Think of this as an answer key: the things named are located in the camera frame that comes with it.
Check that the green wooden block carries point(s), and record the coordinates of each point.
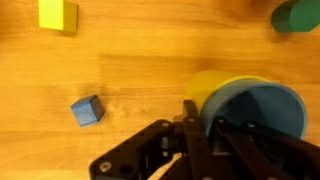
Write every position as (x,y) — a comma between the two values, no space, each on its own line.
(296,16)

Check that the blue plastic cup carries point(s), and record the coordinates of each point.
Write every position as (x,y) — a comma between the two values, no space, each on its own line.
(270,104)

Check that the blue wooden cube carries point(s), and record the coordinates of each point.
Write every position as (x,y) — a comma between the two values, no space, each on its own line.
(88,110)

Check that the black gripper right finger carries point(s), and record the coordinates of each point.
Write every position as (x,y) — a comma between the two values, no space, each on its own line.
(269,154)

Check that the yellow plastic cup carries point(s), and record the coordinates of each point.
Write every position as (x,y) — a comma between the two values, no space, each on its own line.
(203,84)

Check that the yellow wooden cube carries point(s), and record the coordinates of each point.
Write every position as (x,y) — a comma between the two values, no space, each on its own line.
(59,15)

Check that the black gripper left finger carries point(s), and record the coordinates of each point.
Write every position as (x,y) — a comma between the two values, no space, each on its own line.
(204,164)

